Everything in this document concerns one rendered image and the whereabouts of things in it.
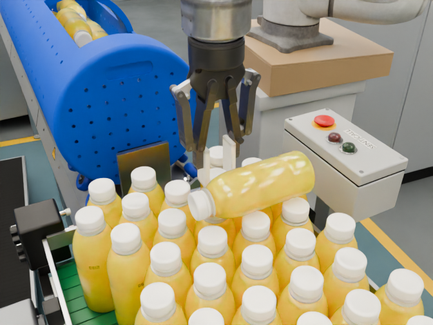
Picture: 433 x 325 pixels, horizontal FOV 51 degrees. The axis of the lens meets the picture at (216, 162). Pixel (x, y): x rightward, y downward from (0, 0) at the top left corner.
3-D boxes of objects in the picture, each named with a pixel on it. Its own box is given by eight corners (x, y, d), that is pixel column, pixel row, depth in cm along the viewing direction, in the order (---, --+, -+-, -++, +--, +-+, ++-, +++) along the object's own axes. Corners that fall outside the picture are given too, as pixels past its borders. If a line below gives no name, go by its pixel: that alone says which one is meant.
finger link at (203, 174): (210, 150, 66) (205, 151, 66) (210, 188, 70) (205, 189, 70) (201, 140, 68) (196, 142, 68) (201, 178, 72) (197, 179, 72)
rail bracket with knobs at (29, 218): (75, 236, 86) (64, 193, 80) (84, 261, 80) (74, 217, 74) (20, 253, 82) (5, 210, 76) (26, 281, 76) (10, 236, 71)
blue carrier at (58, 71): (95, 40, 160) (83, -47, 145) (204, 165, 96) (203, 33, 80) (10, 53, 149) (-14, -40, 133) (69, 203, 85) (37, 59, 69)
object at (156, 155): (167, 188, 93) (163, 136, 86) (172, 194, 91) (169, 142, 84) (121, 202, 89) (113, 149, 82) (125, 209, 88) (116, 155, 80)
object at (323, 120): (325, 117, 82) (326, 111, 82) (338, 126, 80) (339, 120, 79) (309, 122, 81) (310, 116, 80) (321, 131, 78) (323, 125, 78)
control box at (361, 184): (321, 151, 91) (328, 105, 86) (395, 207, 77) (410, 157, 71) (279, 164, 88) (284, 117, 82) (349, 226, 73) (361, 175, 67)
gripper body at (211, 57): (230, 20, 63) (229, 82, 68) (174, 29, 60) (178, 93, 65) (259, 36, 57) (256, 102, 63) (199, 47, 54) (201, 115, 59)
